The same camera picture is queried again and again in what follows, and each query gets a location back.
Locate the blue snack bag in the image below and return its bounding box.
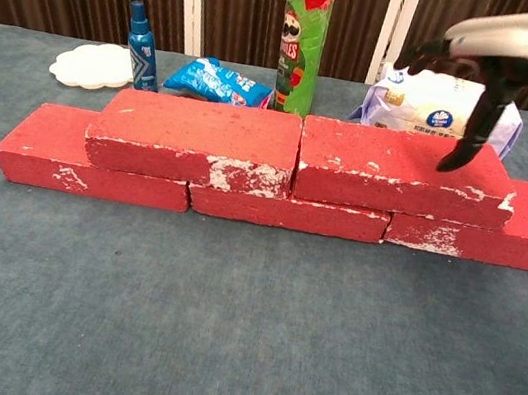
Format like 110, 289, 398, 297
161, 50, 278, 113

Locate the green Pringles can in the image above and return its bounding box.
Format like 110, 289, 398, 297
265, 0, 336, 120

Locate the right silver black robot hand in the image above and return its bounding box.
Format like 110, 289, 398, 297
377, 0, 528, 188

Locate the teal felt table cover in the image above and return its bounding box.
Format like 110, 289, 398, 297
0, 21, 528, 395

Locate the blue spray bottle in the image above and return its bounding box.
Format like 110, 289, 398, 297
116, 0, 173, 95

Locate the white tissue pack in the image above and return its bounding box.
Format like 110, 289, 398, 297
345, 56, 528, 164

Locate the white flower-shaped plate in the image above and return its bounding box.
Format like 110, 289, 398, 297
46, 34, 140, 98

